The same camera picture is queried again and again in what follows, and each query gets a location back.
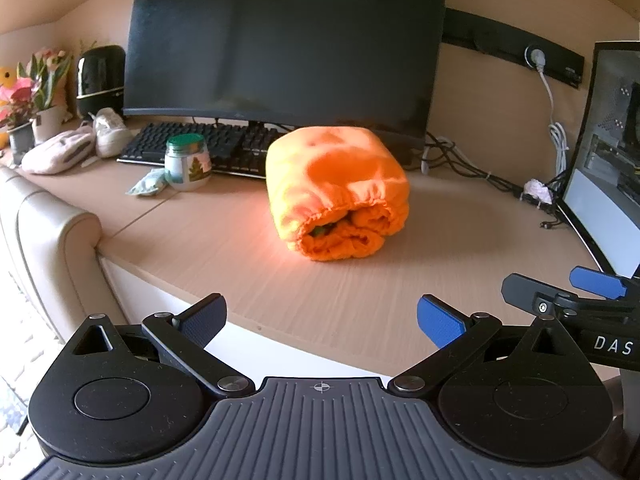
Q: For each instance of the glass jar with green lid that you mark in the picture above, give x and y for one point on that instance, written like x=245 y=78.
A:
x=187 y=167

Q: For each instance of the black round speaker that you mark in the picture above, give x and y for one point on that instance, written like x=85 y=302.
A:
x=100 y=75

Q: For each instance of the small pale green packet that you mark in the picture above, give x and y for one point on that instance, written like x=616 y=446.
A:
x=150 y=184

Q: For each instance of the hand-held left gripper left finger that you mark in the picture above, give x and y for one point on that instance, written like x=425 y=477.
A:
x=205 y=317

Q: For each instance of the black mechanical keyboard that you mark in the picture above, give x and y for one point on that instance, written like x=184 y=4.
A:
x=225 y=147

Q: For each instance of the flower plant in white pot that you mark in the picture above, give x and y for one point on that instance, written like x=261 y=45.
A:
x=49 y=122

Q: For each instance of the black curved computer monitor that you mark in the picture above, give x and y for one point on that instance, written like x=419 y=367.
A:
x=280 y=40

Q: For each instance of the glass panel computer case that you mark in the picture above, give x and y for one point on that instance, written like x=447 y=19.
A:
x=607 y=160

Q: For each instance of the white sneaker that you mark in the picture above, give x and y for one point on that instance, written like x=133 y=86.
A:
x=110 y=132

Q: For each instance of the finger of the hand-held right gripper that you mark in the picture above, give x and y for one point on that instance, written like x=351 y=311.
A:
x=525 y=290
x=597 y=282

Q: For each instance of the orange garment with green trim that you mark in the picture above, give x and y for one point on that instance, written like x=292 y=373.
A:
x=330 y=175

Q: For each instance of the black wall socket rail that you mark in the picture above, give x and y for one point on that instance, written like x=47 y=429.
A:
x=500 y=42

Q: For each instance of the yellow plush toy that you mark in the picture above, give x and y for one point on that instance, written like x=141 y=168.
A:
x=7 y=80

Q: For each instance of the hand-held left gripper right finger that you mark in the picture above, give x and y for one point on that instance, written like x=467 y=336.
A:
x=440 y=322

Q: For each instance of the pink leaf plant grey pot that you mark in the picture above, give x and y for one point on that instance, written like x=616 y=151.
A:
x=21 y=142

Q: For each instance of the beige leather chair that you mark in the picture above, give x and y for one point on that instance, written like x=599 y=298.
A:
x=55 y=245

